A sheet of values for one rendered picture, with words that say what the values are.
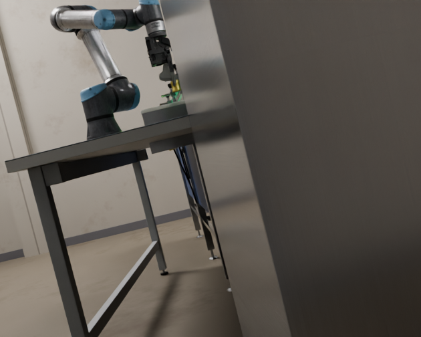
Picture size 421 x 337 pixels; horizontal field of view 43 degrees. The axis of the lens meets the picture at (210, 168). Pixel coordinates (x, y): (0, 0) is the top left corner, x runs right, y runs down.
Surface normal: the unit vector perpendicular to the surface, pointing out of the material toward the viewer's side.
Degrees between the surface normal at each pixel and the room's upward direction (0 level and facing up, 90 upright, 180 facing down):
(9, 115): 90
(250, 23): 90
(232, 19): 90
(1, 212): 90
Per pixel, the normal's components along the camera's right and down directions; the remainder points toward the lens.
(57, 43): -0.05, 0.06
